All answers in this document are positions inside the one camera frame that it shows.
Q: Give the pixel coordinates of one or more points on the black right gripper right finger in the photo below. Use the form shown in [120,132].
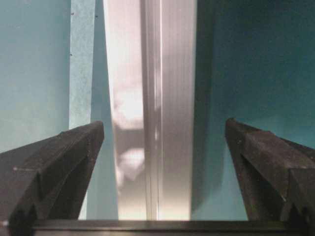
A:
[276,176]

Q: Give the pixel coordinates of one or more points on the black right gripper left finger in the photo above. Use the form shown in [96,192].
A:
[47,179]

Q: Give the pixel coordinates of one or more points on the silver aluminium rail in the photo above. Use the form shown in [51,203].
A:
[151,50]

